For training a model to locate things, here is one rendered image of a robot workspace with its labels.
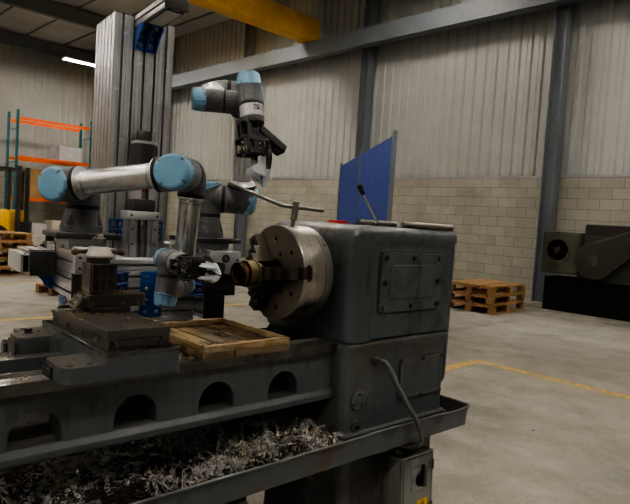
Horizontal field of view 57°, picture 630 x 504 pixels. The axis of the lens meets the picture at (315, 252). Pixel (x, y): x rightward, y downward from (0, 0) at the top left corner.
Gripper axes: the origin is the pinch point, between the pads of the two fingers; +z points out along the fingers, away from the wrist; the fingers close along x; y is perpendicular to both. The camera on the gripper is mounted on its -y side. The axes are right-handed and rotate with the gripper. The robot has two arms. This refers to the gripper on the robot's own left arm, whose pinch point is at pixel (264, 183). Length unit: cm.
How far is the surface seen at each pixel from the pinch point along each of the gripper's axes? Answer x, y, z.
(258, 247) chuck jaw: -14.6, -6.2, 17.1
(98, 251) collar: -17, 46, 19
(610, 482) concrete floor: -6, -212, 139
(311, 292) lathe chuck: -0.4, -14.5, 34.1
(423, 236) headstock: 11, -61, 17
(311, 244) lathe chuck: 0.6, -15.9, 18.9
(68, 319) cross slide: -22, 53, 36
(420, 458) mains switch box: -6, -63, 95
